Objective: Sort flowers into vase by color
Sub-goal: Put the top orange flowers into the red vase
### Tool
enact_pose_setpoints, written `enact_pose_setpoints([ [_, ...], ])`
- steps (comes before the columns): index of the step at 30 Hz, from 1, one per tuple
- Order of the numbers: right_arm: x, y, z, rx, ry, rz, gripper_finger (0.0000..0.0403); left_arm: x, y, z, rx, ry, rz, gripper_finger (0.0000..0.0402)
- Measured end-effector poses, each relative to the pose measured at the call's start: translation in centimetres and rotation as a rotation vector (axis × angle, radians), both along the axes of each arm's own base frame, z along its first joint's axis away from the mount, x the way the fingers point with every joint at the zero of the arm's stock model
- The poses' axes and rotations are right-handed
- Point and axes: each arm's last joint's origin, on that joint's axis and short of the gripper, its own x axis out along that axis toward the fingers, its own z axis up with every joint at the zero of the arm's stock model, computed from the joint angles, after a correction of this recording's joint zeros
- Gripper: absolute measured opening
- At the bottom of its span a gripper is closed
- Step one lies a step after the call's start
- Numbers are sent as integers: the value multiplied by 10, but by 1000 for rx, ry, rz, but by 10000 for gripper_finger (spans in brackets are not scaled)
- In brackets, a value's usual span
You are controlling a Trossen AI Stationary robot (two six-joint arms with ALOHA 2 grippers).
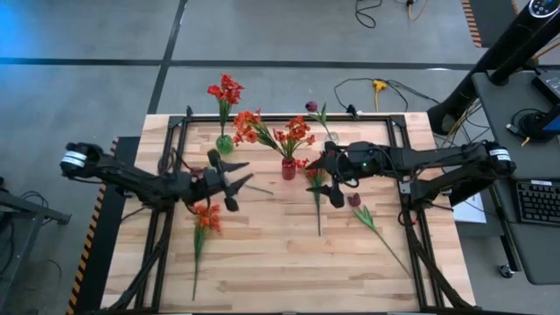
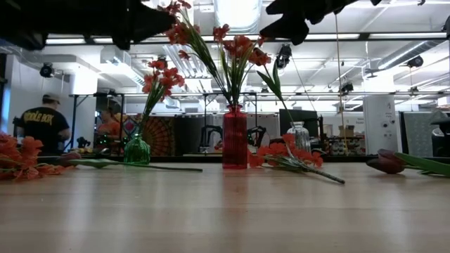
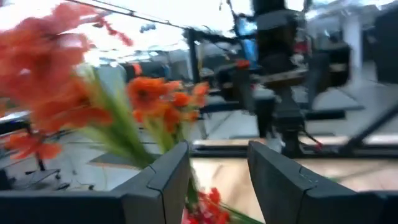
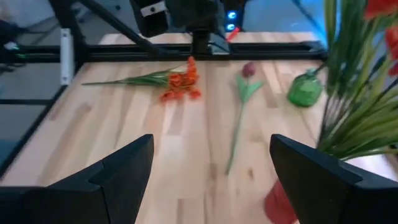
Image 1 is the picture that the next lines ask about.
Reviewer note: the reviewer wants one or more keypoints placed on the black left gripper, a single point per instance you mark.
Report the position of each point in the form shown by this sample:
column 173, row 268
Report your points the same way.
column 207, row 186

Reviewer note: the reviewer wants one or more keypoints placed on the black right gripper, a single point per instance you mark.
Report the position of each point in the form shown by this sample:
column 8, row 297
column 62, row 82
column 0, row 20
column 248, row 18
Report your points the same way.
column 361, row 164

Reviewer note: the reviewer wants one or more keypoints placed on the red flower bunch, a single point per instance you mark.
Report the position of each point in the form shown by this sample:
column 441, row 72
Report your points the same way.
column 316, row 176
column 227, row 89

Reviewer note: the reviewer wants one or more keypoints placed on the orange flower bunch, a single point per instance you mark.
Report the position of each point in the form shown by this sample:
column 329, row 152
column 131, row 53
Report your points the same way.
column 297, row 129
column 209, row 219
column 247, row 124

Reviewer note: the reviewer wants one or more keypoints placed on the red glass vase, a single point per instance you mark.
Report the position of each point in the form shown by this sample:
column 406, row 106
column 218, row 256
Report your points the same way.
column 289, row 170

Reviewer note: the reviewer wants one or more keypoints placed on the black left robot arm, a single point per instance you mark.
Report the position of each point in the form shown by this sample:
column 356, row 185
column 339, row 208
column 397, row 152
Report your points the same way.
column 131, row 184

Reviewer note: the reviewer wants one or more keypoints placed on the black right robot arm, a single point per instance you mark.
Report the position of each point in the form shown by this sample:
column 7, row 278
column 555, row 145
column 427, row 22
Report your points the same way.
column 437, row 157

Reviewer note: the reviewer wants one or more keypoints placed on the green glass vase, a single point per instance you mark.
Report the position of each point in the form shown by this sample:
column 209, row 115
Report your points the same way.
column 225, row 144

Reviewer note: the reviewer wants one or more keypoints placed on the clear glass vase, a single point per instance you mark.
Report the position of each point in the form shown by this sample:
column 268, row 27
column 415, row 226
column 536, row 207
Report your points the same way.
column 331, row 137

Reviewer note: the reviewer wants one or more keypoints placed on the yellow power plug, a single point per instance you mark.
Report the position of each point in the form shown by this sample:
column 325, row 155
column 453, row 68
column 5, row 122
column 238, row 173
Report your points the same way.
column 379, row 85

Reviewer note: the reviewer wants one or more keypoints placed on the black mat with hazard stripes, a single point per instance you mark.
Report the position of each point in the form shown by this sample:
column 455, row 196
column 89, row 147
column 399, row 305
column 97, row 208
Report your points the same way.
column 494, row 22
column 105, row 245

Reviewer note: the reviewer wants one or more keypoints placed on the white paper sheet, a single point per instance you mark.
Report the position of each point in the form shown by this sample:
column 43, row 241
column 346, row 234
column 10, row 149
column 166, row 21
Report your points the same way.
column 470, row 212

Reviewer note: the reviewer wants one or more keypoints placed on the caster wheel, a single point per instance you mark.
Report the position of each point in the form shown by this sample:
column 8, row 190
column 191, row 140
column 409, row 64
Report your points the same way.
column 506, row 271

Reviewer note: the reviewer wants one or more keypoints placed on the black side table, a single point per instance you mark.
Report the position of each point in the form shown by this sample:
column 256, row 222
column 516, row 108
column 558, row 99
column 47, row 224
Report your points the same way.
column 30, row 205

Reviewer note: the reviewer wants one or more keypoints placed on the grey desk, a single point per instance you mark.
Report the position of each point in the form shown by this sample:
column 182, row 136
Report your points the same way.
column 525, row 254

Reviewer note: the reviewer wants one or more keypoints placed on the black keyboard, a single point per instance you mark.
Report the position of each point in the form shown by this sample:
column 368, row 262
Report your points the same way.
column 540, row 203

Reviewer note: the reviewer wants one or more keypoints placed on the black round stand base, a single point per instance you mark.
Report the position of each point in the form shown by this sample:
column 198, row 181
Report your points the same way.
column 536, row 127

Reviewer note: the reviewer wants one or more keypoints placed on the black tower fan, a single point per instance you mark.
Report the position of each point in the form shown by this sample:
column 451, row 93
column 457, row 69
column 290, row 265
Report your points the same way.
column 503, row 48

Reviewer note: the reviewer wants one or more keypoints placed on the black laptop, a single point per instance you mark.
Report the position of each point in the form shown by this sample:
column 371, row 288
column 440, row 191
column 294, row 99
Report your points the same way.
column 551, row 83

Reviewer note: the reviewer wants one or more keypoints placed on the silver metal bracket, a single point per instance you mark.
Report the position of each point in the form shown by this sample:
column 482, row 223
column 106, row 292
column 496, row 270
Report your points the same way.
column 404, row 188

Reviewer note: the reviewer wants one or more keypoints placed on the black aluminium table frame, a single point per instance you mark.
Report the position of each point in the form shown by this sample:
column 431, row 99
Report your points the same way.
column 284, row 118

